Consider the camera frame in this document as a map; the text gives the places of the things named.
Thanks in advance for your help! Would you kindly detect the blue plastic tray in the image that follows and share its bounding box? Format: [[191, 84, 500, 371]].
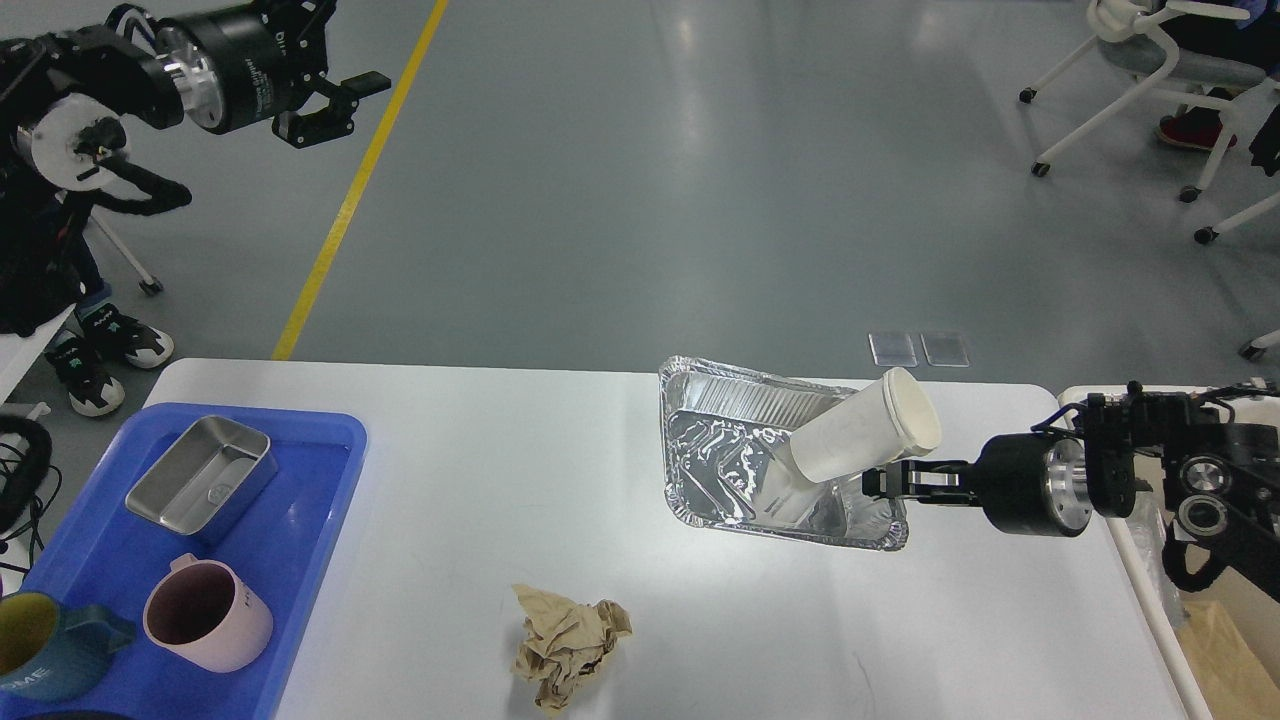
[[3, 404, 369, 719]]

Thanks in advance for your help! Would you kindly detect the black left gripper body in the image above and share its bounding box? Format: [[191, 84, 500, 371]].
[[155, 5, 321, 135]]

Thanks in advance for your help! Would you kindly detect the pink mug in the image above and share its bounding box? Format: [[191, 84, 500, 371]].
[[142, 553, 274, 674]]

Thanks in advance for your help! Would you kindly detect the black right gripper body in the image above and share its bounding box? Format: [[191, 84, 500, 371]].
[[970, 434, 1093, 538]]

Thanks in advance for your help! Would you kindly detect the grey chair at left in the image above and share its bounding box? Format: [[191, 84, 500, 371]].
[[88, 208, 164, 297]]

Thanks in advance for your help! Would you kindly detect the floor outlet plate left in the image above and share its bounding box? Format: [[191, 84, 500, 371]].
[[868, 331, 919, 368]]

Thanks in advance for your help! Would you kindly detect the stainless steel rectangular container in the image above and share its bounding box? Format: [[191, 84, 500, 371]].
[[124, 415, 278, 547]]

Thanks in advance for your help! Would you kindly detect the crumpled brown paper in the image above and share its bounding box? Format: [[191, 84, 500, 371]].
[[509, 584, 634, 719]]

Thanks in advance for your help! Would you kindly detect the blue mug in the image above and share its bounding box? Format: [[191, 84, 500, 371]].
[[1, 592, 136, 703]]

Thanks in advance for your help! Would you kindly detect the white chair leg right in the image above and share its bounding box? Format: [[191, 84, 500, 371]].
[[1193, 192, 1279, 363]]

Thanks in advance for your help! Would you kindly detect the white side table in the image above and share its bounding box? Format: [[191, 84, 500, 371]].
[[1, 306, 73, 438]]

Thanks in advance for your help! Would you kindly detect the floor outlet plate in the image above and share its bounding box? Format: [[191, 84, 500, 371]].
[[868, 331, 919, 368], [920, 332, 972, 368]]

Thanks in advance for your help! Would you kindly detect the white paper cup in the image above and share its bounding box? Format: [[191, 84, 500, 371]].
[[788, 368, 942, 483]]

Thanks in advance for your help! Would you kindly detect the grey office chair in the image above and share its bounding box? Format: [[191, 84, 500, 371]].
[[1019, 0, 1280, 204]]

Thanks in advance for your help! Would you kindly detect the aluminium foil tray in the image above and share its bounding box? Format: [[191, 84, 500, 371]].
[[659, 356, 909, 552]]

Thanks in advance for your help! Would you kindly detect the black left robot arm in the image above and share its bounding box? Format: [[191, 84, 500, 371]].
[[3, 1, 390, 337]]

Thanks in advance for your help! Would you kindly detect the person in red slippers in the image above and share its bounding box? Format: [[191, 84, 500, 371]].
[[1158, 0, 1280, 154]]

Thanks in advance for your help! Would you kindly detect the plastic bag in bin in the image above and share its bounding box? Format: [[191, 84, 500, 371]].
[[1126, 516, 1187, 630]]

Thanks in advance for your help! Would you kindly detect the brown paper in bin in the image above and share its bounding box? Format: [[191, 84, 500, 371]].
[[1175, 601, 1279, 719]]

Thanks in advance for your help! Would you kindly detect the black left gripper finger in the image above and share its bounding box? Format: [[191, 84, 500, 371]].
[[255, 1, 337, 46], [271, 70, 392, 149]]

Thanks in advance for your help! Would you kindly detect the person in dark jeans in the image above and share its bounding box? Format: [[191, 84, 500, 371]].
[[44, 231, 175, 418]]

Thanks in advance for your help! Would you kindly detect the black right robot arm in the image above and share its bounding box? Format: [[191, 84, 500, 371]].
[[861, 382, 1279, 598]]

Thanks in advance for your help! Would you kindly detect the floor outlet plate right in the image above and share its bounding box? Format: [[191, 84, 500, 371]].
[[920, 332, 972, 368]]

